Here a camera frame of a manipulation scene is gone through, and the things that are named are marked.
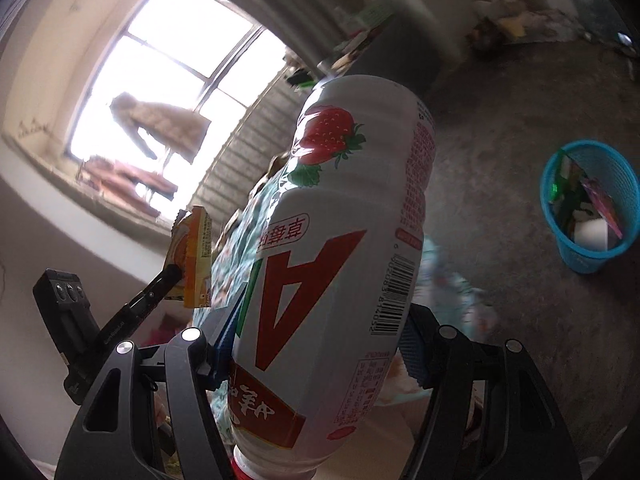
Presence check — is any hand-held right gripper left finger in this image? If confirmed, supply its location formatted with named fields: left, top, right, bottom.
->
left=53, top=285, right=252, bottom=480

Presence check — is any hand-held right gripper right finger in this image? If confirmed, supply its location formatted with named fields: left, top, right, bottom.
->
left=399, top=304, right=582, bottom=480

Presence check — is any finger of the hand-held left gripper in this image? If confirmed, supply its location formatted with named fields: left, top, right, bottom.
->
left=98, top=264, right=184, bottom=345

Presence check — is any orange yellow snack packet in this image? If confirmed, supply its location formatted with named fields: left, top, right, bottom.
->
left=164, top=205, right=217, bottom=309

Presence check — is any white strawberry drink bottle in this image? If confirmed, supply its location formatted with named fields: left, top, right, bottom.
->
left=226, top=74, right=440, bottom=480

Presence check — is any blue plastic wastebasket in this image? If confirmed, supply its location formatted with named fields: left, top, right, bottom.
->
left=541, top=139, right=640, bottom=276

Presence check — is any white tissue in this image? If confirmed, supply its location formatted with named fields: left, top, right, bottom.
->
left=571, top=216, right=609, bottom=252

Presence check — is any red snack wrapper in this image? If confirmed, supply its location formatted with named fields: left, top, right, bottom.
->
left=579, top=176, right=624, bottom=239

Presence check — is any floral turquoise blanket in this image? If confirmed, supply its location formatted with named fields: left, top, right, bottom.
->
left=192, top=160, right=501, bottom=436

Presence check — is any red hanging garment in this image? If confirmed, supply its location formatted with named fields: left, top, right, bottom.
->
left=80, top=156, right=179, bottom=217

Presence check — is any metal window railing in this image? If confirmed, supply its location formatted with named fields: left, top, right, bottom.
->
left=189, top=62, right=323, bottom=221

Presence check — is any beige hanging jacket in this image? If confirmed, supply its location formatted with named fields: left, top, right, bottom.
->
left=109, top=91, right=212, bottom=165

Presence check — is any grey cabinet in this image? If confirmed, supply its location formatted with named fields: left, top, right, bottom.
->
left=320, top=7, right=443, bottom=93

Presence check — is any floor clutter pile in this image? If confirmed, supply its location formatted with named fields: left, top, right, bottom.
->
left=467, top=0, right=568, bottom=57

